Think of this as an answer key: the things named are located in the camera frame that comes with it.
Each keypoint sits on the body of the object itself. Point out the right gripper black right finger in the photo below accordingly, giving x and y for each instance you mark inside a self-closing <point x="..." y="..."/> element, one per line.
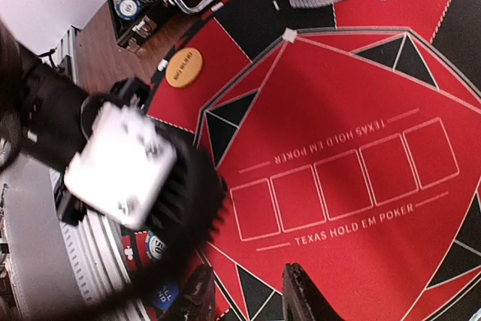
<point x="302" y="300"/>

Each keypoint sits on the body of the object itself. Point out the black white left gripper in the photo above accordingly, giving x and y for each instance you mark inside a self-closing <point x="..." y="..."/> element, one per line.
<point x="123" y="166"/>

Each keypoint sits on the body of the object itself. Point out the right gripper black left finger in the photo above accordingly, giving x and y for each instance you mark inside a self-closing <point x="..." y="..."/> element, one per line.
<point x="198" y="295"/>

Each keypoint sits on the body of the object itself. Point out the green blue 50 chip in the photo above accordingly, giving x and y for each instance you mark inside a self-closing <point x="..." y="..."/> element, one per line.
<point x="154" y="246"/>

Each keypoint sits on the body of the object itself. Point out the orange big blind button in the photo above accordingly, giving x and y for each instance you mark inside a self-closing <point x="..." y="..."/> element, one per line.
<point x="184" y="67"/>

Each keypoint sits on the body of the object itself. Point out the round red black poker mat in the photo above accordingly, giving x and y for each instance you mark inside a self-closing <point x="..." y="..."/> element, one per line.
<point x="349" y="138"/>

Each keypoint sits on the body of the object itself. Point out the blue small blind button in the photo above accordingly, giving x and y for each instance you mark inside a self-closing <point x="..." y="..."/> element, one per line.
<point x="165" y="295"/>

